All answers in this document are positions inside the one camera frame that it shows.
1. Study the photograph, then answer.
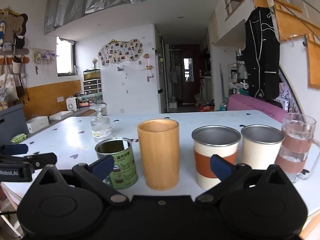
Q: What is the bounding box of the glass mug with rope wrap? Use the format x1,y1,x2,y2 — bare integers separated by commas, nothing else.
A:
275,113,319,183

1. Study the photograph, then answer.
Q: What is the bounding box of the pink sofa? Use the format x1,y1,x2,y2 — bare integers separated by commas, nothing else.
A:
227,94,286,122

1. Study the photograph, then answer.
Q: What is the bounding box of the white cup with brown sleeve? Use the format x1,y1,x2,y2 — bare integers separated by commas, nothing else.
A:
191,125,241,190

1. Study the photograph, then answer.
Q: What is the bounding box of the bamboo wooden cup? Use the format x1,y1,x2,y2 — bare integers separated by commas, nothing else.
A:
137,119,180,191

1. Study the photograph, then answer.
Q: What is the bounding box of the window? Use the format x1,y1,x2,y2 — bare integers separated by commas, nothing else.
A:
56,37,76,76

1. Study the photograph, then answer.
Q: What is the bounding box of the green printed tin can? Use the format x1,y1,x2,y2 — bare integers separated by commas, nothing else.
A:
95,137,138,190

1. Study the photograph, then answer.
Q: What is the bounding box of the white flat box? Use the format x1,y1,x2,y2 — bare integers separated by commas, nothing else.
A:
26,116,49,133

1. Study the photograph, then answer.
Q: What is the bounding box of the drawer storage unit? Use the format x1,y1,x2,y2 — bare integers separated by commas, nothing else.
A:
83,69,103,95

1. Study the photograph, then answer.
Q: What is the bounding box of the plain white metal cup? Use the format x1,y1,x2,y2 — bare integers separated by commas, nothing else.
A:
241,125,284,170

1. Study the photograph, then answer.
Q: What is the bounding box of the cloud shaped photo board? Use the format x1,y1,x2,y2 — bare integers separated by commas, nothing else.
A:
98,38,143,66

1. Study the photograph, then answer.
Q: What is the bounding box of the green hair clip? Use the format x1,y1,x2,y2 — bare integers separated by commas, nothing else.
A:
11,133,27,144

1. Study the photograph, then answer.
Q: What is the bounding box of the white small appliance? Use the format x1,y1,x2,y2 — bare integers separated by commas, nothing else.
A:
66,97,79,111

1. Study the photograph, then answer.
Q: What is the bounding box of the clear stemmed glass upside down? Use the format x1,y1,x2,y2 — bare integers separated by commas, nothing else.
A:
90,103,112,142

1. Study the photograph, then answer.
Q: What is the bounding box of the black jacket with white trim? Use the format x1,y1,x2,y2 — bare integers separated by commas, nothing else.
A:
242,7,280,100

